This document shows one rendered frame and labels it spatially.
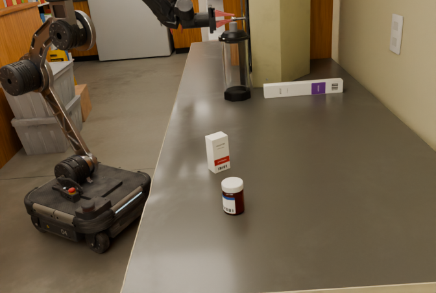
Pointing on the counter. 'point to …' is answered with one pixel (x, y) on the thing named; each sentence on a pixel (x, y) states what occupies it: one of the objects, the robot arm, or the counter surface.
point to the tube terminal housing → (279, 23)
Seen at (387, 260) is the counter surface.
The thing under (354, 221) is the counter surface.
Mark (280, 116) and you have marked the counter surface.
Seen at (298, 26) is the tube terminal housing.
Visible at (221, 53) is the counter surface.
